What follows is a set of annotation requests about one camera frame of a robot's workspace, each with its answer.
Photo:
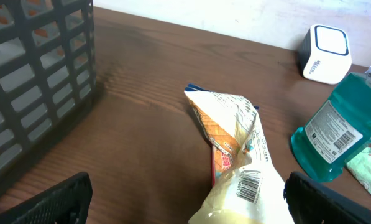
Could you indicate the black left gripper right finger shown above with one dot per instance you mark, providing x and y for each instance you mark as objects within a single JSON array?
[{"x": 311, "y": 202}]

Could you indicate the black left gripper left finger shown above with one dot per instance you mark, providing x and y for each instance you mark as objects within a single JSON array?
[{"x": 66, "y": 202}]

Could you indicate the white yellow snack bag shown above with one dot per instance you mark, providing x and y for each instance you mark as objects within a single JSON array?
[{"x": 246, "y": 186}]

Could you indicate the teal mouthwash bottle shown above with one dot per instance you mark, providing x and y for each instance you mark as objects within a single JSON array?
[{"x": 338, "y": 131}]

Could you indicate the white barcode scanner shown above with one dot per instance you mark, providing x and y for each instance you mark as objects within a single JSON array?
[{"x": 324, "y": 54}]

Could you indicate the grey plastic basket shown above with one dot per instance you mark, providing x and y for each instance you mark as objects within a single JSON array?
[{"x": 47, "y": 77}]

